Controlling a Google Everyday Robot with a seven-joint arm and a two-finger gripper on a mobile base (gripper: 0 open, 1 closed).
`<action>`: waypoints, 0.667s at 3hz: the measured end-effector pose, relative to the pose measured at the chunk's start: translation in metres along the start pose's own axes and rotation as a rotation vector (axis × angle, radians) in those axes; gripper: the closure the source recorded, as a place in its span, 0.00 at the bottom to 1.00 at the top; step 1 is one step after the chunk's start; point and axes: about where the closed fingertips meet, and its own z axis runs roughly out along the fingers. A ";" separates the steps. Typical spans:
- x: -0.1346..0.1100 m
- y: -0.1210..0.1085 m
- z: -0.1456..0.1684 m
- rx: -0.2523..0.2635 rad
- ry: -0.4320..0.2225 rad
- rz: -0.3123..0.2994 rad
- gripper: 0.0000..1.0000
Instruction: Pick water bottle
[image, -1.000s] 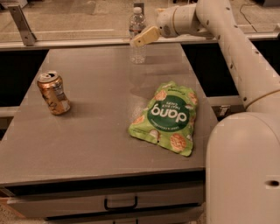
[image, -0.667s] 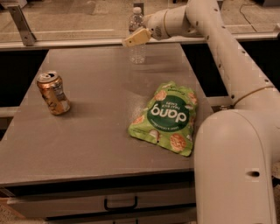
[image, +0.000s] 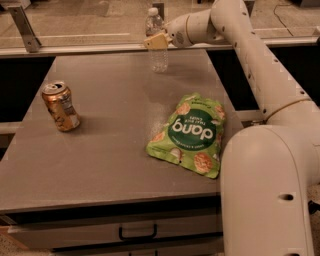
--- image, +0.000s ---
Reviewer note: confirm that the green dang chips bag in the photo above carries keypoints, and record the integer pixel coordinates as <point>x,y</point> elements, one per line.
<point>192,136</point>

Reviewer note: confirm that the dented orange soda can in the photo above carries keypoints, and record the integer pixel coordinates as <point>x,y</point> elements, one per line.
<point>58,99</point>

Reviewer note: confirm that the grey upper drawer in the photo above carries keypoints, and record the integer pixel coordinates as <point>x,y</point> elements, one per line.
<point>74,233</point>

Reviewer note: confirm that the black drawer handle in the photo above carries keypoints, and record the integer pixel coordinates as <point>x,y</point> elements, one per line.
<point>136,233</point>

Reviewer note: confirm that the grey lower drawer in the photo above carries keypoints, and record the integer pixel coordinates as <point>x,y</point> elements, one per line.
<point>207,246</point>

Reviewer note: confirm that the left metal railing bracket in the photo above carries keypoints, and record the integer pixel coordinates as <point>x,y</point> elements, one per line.
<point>31,42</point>

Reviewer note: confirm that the clear plastic water bottle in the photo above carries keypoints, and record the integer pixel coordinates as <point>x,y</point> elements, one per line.
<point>153,25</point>

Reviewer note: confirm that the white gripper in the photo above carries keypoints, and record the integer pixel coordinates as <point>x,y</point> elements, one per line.
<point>177,30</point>

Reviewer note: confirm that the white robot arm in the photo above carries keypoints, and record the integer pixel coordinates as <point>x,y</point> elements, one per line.
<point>266,169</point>

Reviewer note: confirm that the horizontal metal rail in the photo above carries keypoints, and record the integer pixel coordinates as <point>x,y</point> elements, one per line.
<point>132,47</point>

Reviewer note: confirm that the grey drawer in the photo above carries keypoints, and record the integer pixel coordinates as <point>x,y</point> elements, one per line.
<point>74,233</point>
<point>207,246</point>

